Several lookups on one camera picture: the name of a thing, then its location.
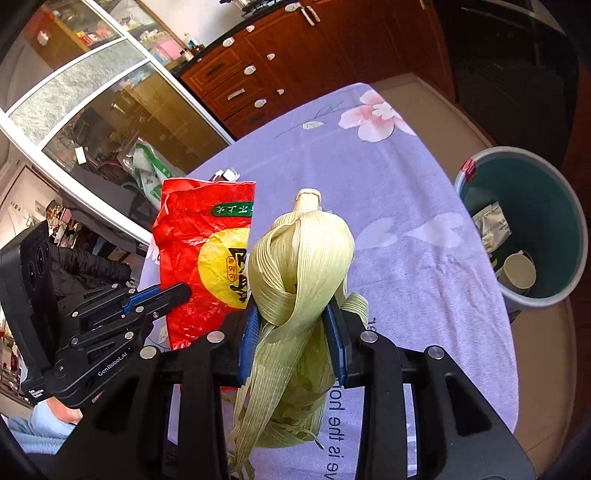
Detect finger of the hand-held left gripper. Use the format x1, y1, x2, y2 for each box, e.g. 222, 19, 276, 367
69, 311, 163, 352
69, 282, 193, 325

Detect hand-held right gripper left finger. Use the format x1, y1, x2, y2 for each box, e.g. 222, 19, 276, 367
55, 305, 262, 480

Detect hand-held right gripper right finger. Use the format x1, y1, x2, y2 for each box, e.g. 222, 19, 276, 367
321, 292, 536, 480

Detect red plastic bag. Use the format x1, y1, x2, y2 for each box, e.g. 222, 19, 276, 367
148, 178, 257, 393

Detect green corn husk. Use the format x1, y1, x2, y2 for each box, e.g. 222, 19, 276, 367
228, 187, 370, 476

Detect teal plastic bin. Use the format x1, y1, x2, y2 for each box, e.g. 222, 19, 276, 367
453, 146, 589, 311

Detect person's left forearm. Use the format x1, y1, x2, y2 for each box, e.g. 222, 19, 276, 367
7, 394, 88, 455

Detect black jacket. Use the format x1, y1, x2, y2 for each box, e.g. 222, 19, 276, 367
46, 244, 132, 296

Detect green white plastic bag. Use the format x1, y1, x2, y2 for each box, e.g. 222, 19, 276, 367
122, 143, 174, 210

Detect purple floral tablecloth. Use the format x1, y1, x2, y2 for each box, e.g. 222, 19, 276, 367
139, 82, 520, 480

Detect glass display cabinet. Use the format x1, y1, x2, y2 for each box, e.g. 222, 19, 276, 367
0, 0, 236, 245

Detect silver foil packet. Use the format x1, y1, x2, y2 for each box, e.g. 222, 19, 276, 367
472, 202, 513, 250

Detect white paper cup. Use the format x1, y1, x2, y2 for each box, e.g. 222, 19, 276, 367
502, 251, 537, 291

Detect wooden kitchen cabinet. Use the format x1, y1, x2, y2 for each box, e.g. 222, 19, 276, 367
178, 0, 455, 139

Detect black built-in oven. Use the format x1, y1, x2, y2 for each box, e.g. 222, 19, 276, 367
434, 0, 580, 162

